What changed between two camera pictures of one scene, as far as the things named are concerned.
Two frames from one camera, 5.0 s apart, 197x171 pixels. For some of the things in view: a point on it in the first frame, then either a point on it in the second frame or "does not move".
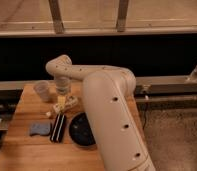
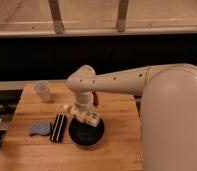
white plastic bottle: x=71 y=102 → x=91 y=118
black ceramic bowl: x=80 y=130 does not move
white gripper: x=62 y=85 → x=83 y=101
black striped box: x=58 y=128 does not move
